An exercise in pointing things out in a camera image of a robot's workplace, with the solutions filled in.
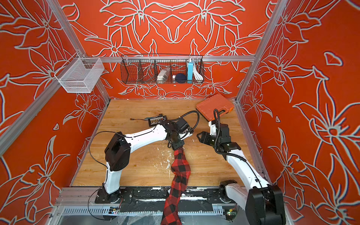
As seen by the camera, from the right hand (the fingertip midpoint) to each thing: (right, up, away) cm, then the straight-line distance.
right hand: (198, 135), depth 82 cm
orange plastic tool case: (+11, +17, +28) cm, 34 cm away
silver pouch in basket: (-22, +39, +10) cm, 46 cm away
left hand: (-10, -4, +5) cm, 13 cm away
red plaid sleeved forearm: (-10, -20, -4) cm, 23 cm away
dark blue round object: (-10, +37, +13) cm, 41 cm away
